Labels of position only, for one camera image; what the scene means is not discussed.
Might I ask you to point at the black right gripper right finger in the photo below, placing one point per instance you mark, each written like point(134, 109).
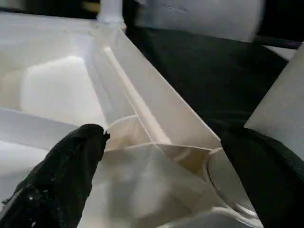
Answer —
point(270, 180)

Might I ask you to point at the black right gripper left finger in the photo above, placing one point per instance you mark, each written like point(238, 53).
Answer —
point(57, 180)

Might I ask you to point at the white plastic table leg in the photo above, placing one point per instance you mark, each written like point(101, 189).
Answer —
point(285, 104)
point(111, 12)

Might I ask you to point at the white plastic table top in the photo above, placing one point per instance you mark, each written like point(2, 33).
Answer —
point(71, 85)

